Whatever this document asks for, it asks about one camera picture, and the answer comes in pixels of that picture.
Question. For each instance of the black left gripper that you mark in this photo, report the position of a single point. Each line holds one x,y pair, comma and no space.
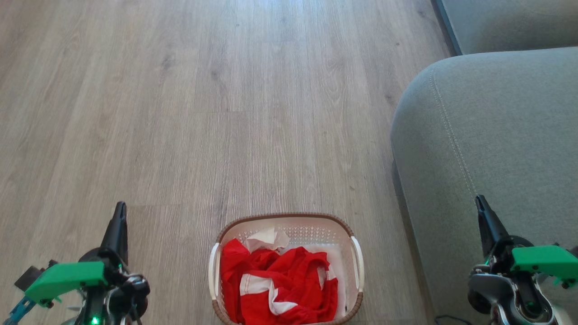
101,266

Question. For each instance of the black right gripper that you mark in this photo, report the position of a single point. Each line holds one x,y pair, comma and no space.
501,257

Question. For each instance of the red white jersey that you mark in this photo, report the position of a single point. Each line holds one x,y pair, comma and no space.
235,264

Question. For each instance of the red shorts white trim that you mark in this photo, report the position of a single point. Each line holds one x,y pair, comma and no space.
311,293

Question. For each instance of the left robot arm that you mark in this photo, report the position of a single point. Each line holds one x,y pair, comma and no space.
122,298

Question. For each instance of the white cloth piece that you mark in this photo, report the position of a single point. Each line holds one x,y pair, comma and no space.
267,239

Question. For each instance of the white laundry basket brown rim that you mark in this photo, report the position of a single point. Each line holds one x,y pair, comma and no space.
295,225

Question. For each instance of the green right wrist camera mount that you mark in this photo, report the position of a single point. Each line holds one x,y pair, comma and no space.
544,259

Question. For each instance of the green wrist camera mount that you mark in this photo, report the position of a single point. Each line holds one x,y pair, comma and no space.
544,259
65,277

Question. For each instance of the green left wrist camera mount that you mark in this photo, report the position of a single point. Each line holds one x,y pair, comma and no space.
65,277

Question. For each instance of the blue bracket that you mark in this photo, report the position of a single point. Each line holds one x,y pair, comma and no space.
18,311

